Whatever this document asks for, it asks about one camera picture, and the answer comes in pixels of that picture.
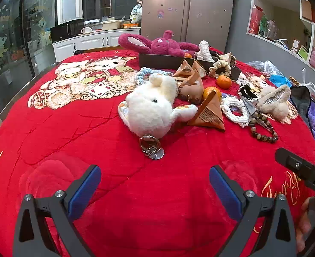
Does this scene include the small brown plush pendant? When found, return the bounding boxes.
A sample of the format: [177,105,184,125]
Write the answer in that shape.
[177,82,204,105]

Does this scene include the brown cardboard box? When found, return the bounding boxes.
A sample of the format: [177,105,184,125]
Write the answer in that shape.
[300,0,313,20]

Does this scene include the glass sliding door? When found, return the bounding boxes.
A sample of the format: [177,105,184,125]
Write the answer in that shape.
[0,0,62,118]

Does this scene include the green package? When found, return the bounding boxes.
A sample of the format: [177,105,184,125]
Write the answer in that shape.
[258,16,269,36]

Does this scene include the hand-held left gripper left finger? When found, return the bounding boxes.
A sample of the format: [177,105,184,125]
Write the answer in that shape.
[13,164,102,257]

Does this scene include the white plush rabbit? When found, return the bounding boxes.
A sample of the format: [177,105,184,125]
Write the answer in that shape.
[118,73,198,160]

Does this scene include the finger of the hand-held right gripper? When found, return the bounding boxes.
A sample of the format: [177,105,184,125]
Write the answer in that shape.
[275,147,315,191]

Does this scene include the cream fluffy scrunchie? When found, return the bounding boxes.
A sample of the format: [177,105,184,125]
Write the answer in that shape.
[196,41,211,61]

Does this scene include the orange tangerine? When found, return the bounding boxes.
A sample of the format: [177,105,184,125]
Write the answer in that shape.
[203,86,222,103]
[216,75,232,89]

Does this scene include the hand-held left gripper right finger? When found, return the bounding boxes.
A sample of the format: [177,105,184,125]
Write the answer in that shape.
[209,165,297,257]

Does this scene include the dark shallow box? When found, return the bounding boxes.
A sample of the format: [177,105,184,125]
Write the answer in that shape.
[139,52,242,81]

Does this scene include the beige ruffled scrunchie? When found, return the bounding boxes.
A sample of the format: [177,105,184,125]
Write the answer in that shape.
[209,60,232,77]

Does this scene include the silver double-door refrigerator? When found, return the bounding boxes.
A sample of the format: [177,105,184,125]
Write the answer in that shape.
[141,0,235,52]

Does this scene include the white plastic bag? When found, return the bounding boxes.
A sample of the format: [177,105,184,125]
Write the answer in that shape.
[302,68,315,94]

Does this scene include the black microwave oven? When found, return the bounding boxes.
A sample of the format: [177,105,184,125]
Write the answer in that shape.
[50,20,85,43]

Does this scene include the green framed card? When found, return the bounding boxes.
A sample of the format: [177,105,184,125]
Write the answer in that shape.
[296,45,309,59]

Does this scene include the dark grey cloth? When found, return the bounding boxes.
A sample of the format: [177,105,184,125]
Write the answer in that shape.
[290,85,315,121]

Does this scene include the red bear printed blanket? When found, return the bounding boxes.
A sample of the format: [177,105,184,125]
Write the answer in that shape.
[0,49,315,257]

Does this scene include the white wall shelf unit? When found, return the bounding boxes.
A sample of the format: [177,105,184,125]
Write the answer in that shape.
[247,0,315,81]

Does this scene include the magenta plush rabbit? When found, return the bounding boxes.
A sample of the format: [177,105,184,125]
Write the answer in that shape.
[118,30,201,57]

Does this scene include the beige plastic basin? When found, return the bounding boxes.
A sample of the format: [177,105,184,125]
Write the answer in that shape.
[102,20,122,31]

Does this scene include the printed plastic bag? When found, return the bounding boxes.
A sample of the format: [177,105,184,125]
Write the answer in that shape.
[130,4,143,24]

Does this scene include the white knitted scrunchie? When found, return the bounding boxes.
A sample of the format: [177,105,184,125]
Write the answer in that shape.
[221,95,252,128]

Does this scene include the red gift box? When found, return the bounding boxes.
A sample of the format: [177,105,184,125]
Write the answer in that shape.
[248,5,263,35]

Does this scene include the brown bead bracelet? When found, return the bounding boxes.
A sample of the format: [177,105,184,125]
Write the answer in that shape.
[248,110,279,143]

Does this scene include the blue knitted scrunchie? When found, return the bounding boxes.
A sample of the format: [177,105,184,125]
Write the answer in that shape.
[136,67,174,87]

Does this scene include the clear plastic bag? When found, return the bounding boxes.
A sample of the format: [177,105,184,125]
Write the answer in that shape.
[247,60,283,77]

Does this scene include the picture card in clear sleeve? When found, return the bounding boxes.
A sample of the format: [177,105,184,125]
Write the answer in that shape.
[241,96,257,116]

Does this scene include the clear glass vessel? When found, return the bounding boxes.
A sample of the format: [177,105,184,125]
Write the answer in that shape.
[266,20,279,39]

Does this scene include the black white-edged scrunchie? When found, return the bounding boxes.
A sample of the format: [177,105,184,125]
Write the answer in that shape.
[239,84,259,101]

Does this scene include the round glass desktop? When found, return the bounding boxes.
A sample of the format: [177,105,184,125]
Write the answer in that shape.
[0,61,62,145]

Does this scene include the beige fur hair claw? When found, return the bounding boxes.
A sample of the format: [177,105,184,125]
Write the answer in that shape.
[256,84,291,124]

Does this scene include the blue plastic bag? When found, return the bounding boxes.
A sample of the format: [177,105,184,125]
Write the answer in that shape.
[268,74,293,87]

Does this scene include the person's right hand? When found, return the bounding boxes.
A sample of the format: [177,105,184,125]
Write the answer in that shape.
[296,197,315,252]

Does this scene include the white kitchen cabinets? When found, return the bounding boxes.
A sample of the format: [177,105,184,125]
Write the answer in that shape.
[52,28,142,63]

